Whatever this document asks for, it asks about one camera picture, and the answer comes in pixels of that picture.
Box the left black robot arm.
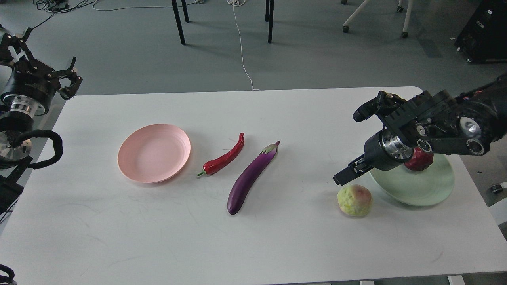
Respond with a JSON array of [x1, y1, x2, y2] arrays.
[[0, 28, 83, 220]]

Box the black equipment case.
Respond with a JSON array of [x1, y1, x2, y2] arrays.
[[454, 0, 507, 64]]

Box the red pomegranate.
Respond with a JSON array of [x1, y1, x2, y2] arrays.
[[403, 147, 434, 171]]

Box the black table leg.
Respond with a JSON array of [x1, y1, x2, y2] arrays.
[[265, 0, 274, 44], [171, 0, 190, 45]]

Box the black table leg left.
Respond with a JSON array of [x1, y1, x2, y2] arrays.
[[171, 0, 190, 45]]

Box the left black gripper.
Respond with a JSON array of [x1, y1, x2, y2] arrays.
[[0, 27, 83, 116]]

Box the black floor cables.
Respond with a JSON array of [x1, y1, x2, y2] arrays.
[[32, 0, 99, 30]]

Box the pink plate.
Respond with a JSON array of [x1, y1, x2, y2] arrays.
[[116, 124, 191, 184]]

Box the purple eggplant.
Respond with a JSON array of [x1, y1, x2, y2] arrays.
[[227, 141, 280, 215]]

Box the green pink peach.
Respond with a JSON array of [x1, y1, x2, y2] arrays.
[[337, 184, 373, 217]]

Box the white chair base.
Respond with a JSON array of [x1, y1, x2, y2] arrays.
[[341, 0, 414, 39]]

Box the green plate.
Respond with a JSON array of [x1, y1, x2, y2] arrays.
[[370, 154, 455, 206]]

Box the white floor cable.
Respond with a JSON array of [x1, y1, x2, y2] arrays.
[[227, 0, 260, 91]]

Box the black table leg right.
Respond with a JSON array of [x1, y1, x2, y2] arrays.
[[265, 0, 274, 44]]

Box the red chili pepper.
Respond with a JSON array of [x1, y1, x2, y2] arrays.
[[197, 132, 246, 177]]

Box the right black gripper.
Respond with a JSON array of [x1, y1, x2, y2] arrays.
[[332, 91, 462, 186]]

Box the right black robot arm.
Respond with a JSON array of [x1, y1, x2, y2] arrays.
[[333, 74, 507, 186]]

